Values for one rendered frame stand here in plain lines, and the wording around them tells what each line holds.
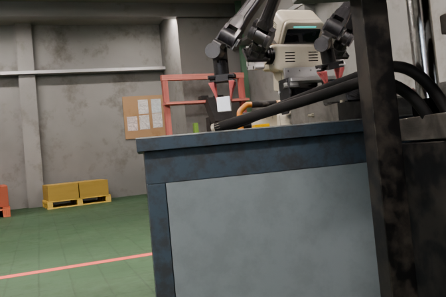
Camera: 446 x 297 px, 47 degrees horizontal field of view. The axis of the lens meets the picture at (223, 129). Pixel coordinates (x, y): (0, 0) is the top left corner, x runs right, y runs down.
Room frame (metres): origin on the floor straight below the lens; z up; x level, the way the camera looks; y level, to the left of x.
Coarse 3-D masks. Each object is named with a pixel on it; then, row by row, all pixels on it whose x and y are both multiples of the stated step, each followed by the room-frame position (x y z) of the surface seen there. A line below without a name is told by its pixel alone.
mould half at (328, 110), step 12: (336, 96) 1.73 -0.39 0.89; (300, 108) 1.96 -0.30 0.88; (312, 108) 1.83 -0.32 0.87; (324, 108) 1.71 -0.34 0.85; (336, 108) 1.60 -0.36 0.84; (348, 108) 1.60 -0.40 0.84; (360, 108) 1.61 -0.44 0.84; (408, 108) 1.64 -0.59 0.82; (300, 120) 1.98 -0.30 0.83; (312, 120) 1.84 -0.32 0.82; (324, 120) 1.72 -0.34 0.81; (336, 120) 1.61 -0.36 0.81
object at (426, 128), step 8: (400, 120) 1.37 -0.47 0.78; (408, 120) 1.33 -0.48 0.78; (416, 120) 1.29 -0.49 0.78; (424, 120) 1.26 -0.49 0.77; (432, 120) 1.22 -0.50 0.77; (440, 120) 1.19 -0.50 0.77; (400, 128) 1.38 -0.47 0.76; (408, 128) 1.34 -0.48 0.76; (416, 128) 1.30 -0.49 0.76; (424, 128) 1.26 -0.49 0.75; (432, 128) 1.23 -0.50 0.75; (440, 128) 1.19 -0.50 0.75; (408, 136) 1.34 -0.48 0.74; (416, 136) 1.30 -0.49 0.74; (424, 136) 1.27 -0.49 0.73; (432, 136) 1.23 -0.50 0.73; (440, 136) 1.20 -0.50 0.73
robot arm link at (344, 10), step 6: (342, 6) 2.04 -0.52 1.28; (348, 6) 2.04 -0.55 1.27; (336, 12) 2.03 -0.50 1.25; (342, 12) 2.03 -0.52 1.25; (348, 12) 2.03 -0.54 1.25; (330, 18) 2.02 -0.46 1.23; (336, 18) 2.05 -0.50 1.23; (342, 18) 2.02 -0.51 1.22; (348, 18) 2.03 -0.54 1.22; (330, 24) 2.02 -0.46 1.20; (336, 24) 2.01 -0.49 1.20; (342, 24) 2.01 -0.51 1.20; (330, 30) 2.03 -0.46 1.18; (336, 30) 2.02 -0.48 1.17
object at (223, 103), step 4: (228, 96) 1.90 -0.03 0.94; (216, 100) 1.91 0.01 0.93; (220, 100) 1.91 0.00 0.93; (224, 100) 1.90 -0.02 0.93; (228, 100) 1.90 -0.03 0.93; (220, 104) 1.91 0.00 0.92; (224, 104) 1.90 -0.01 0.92; (228, 104) 1.90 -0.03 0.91; (220, 108) 1.91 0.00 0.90; (224, 108) 1.91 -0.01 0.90; (228, 108) 1.90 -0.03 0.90
